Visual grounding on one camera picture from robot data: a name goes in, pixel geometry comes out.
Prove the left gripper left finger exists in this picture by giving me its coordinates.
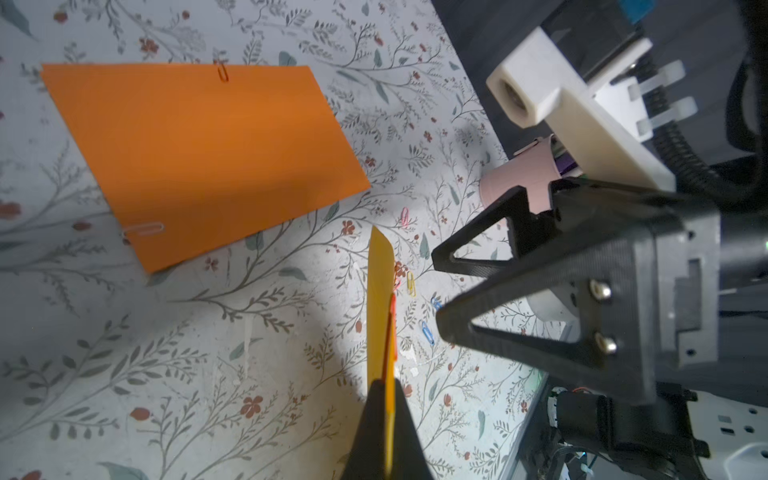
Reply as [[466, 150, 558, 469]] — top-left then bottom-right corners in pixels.
[[340, 380, 385, 480]]

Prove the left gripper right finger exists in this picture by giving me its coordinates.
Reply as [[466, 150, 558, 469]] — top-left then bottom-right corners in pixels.
[[392, 392, 433, 480]]

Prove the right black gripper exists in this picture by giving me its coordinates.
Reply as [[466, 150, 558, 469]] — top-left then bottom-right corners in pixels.
[[430, 184, 768, 406]]

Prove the orange-red paperclip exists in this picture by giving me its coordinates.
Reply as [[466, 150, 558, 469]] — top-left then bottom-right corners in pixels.
[[388, 293, 398, 364]]

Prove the yellow paper sheet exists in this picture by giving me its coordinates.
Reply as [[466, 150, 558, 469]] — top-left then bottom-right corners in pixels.
[[366, 227, 396, 479]]

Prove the white paperclip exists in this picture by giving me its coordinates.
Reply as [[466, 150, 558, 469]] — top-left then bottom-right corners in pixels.
[[121, 222, 165, 238]]

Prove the orange paper sheet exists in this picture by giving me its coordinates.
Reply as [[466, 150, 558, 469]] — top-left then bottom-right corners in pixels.
[[42, 64, 370, 273]]

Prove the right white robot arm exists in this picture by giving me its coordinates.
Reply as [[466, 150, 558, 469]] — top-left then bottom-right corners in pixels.
[[432, 179, 767, 479]]

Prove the small orange paperclip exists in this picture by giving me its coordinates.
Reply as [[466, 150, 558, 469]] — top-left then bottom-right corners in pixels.
[[217, 63, 229, 82]]

